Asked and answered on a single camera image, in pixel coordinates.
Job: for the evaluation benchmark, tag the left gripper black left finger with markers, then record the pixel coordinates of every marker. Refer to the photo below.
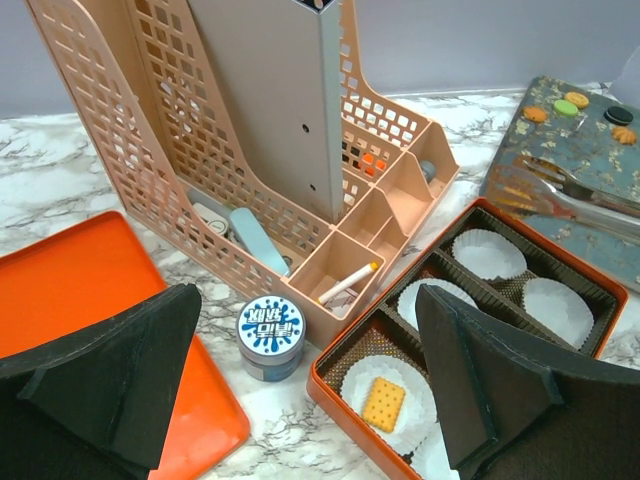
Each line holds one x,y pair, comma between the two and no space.
97,403

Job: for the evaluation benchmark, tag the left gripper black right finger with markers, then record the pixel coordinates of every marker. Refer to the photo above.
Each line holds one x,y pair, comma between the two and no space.
514,406

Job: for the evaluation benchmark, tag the rectangular yellow cracker cookie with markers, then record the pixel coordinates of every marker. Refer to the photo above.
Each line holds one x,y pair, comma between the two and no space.
383,404

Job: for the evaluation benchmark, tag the orange cookie tin box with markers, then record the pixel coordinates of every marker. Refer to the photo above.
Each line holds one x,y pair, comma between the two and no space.
379,330

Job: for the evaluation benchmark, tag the steel serving tongs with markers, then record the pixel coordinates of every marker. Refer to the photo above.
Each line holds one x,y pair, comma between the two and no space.
534,186

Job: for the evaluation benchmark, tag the round orange chip cookie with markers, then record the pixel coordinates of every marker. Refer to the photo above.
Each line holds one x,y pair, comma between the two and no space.
534,114

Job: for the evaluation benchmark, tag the green macaron cookie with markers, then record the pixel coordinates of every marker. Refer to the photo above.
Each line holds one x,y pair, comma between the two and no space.
565,107

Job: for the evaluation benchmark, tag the black sandwich cookie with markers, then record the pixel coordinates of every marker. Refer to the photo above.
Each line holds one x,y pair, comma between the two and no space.
618,115

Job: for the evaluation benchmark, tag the white paper cupcake liner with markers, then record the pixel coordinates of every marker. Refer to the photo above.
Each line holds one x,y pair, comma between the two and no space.
430,459
488,255
417,416
559,308
409,301

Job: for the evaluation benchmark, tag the orange tin lid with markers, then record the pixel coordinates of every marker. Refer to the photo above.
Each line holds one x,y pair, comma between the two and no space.
93,271

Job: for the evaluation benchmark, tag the blue splash lidded jar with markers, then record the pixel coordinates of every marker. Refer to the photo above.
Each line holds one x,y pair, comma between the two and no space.
270,332

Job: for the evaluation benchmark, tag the white crayon stick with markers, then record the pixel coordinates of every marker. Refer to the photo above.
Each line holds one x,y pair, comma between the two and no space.
348,282

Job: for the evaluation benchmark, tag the light blue eraser case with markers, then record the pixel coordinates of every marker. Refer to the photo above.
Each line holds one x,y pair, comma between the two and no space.
250,233

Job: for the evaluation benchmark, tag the floral teal serving tray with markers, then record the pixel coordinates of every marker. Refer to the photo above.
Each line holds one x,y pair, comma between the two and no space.
584,146

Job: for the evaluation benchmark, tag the orange swirl cookie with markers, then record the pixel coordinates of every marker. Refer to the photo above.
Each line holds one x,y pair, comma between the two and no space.
624,135

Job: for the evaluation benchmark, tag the peach plastic desk organizer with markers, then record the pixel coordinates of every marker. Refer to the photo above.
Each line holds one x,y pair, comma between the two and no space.
141,81

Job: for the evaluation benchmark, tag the grey folder booklet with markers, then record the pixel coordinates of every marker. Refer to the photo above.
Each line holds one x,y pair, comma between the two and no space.
277,64

